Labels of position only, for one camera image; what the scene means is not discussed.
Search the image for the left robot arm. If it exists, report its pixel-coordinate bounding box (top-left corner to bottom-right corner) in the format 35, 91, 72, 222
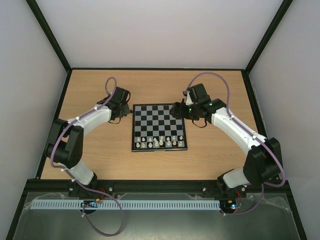
44, 86, 131, 189

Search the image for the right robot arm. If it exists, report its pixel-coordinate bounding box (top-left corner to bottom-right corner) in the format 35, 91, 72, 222
169, 83, 283, 196

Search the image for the black and silver chessboard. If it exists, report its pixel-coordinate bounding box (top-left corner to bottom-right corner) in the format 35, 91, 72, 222
131, 103, 188, 152

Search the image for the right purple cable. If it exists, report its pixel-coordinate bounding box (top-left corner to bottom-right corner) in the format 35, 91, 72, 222
184, 71, 287, 217

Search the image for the black enclosure frame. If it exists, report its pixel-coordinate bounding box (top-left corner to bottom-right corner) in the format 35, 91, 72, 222
4, 0, 308, 240

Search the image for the white slotted cable duct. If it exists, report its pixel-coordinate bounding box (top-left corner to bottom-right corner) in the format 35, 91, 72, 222
30, 199, 221, 211

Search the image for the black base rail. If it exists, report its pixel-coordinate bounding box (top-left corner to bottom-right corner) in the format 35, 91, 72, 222
24, 179, 291, 194

